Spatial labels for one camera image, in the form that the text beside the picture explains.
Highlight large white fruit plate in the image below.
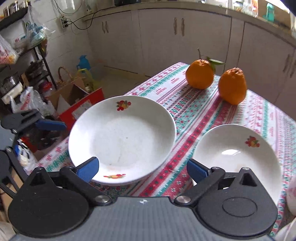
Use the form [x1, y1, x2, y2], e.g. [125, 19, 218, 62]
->
[68, 95, 177, 186]

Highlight white kitchen cabinets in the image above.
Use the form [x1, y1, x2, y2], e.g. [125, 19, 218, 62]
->
[88, 7, 295, 118]

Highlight red carton on floor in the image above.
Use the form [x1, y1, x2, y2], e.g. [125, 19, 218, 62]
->
[59, 88, 104, 130]

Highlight patterned tablecloth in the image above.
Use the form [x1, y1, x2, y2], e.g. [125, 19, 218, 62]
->
[23, 62, 296, 237]

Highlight black storage shelf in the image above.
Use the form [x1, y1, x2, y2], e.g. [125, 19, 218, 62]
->
[1, 6, 57, 105]

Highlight blue thermos jug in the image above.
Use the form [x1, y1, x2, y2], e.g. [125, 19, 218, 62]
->
[76, 55, 91, 71]

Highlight orange without leaf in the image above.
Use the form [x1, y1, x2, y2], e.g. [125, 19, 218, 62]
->
[218, 67, 247, 105]

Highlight orange with leaf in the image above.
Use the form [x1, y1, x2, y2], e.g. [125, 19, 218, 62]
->
[185, 49, 225, 90]

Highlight teal water bottle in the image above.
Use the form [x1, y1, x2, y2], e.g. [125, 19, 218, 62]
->
[266, 3, 275, 23]

